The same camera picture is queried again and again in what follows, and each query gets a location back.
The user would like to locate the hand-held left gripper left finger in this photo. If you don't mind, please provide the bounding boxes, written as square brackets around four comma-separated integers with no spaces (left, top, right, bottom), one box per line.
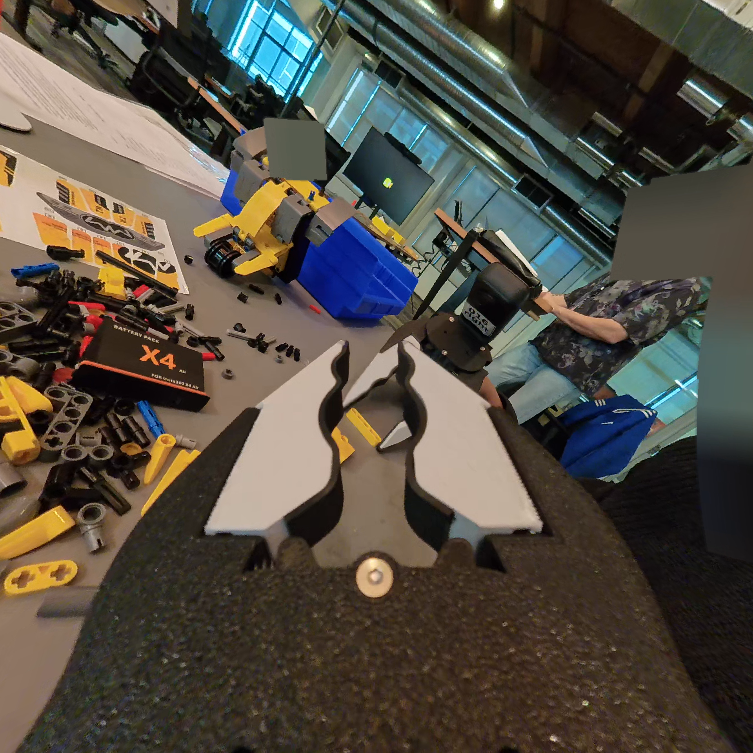
[204,340,350,537]

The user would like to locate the black office chair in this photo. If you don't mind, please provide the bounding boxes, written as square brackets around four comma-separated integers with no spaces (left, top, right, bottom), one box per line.
[128,34,198,115]

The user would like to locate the yellow toy beam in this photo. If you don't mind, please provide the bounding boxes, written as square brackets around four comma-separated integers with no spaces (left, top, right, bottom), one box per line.
[345,407,384,447]

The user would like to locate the metal ventilation duct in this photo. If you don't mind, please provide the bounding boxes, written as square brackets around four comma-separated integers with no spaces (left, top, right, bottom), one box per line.
[336,0,614,267]

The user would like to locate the black battery pack box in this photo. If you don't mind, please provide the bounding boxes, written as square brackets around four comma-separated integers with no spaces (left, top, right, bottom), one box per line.
[71,320,211,413]

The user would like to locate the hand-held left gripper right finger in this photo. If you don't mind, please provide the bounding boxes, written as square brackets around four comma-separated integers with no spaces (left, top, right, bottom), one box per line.
[398,341,544,534]

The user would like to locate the yellow toy vehicle model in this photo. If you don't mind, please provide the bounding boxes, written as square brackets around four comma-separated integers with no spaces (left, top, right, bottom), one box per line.
[193,132,355,281]

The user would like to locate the yellow sticker sheet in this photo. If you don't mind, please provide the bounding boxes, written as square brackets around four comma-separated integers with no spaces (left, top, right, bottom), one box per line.
[0,144,189,295]

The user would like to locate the black monitor on stand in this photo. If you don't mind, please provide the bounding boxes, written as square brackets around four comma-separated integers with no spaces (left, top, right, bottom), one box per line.
[342,126,436,228]

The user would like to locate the white paper sheets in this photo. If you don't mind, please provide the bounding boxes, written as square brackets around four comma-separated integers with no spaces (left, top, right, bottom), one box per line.
[0,32,231,199]

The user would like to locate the blue bag with white stripes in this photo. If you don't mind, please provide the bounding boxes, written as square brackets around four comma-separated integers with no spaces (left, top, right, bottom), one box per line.
[558,393,658,481]

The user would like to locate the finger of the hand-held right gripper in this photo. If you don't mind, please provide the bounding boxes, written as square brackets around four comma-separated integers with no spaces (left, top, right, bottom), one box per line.
[344,328,424,408]
[376,420,413,453]

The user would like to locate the pile of toy building bricks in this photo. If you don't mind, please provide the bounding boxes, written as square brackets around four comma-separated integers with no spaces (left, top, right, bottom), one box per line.
[0,246,307,620]

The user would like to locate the blue plastic bin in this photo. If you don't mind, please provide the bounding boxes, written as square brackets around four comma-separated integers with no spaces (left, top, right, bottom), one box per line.
[221,169,419,322]

